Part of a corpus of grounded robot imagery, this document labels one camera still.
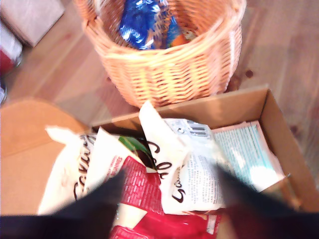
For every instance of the red and cream egg bag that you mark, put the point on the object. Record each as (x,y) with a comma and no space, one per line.
(139,184)

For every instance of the white tin can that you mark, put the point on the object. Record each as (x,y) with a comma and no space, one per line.
(2,90)

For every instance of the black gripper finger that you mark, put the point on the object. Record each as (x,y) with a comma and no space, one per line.
(244,206)
(104,204)

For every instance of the green Galaxy truffle egg bag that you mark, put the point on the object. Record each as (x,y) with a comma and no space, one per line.
(154,129)

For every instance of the woven wicker basket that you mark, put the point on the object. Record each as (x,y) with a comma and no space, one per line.
(162,74)

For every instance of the white printed paper sheet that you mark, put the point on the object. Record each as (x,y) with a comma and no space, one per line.
(244,149)

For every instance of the grey patterned carton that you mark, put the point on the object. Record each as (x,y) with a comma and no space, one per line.
(30,20)

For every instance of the red label tin can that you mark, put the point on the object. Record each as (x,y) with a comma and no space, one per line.
(8,49)

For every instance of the blue Terry's chocolate bag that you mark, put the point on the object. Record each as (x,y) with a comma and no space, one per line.
(142,25)

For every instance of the brown cardboard box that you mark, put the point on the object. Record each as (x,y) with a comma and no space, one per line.
(274,129)

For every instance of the cream Galaxy egg bag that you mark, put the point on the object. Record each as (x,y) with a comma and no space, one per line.
(199,174)

